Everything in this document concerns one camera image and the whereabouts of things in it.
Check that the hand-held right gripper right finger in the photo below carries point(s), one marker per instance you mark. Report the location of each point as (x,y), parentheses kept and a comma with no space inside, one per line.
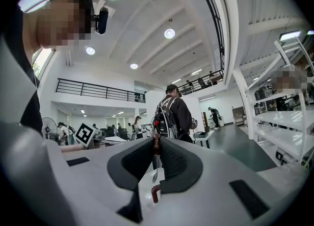
(211,190)

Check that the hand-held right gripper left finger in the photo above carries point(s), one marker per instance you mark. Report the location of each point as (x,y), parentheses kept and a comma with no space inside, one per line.
(81,185)

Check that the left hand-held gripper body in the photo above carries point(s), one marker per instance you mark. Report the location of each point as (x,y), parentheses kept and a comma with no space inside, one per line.
(84,134)

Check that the small spoon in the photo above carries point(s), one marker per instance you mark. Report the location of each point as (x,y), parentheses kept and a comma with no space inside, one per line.
(157,144)

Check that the person's left forearm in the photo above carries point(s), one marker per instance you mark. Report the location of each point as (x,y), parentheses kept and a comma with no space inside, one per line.
(73,148)

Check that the black standing fan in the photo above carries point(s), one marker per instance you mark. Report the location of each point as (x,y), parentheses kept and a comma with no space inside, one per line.
(49,127)

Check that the black mezzanine railing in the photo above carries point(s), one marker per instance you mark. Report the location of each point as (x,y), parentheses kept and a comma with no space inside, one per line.
(213,24)
(98,90)

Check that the white desk with black legs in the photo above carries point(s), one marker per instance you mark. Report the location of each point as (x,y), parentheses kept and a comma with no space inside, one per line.
(204,136)

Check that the black flat box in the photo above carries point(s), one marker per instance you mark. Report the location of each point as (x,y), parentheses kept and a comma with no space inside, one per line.
(200,134)

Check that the gray marble table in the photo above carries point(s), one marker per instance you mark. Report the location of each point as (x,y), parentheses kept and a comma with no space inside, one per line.
(146,183)

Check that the person's black shirt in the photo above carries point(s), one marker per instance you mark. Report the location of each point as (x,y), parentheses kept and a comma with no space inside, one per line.
(29,97)

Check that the brown cabinet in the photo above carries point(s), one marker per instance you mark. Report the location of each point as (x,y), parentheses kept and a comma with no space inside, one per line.
(238,116)

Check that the window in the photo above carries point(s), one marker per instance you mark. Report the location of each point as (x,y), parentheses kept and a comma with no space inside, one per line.
(43,63)

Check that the white shelving rack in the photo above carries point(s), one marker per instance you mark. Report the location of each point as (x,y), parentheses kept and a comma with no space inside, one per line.
(282,122)

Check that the black appliance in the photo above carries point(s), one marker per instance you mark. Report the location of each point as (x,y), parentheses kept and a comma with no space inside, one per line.
(263,93)

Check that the person's head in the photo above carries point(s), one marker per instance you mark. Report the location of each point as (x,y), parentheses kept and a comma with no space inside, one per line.
(59,21)

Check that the black head-worn camera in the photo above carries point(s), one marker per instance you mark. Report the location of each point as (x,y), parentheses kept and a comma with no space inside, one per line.
(101,20)

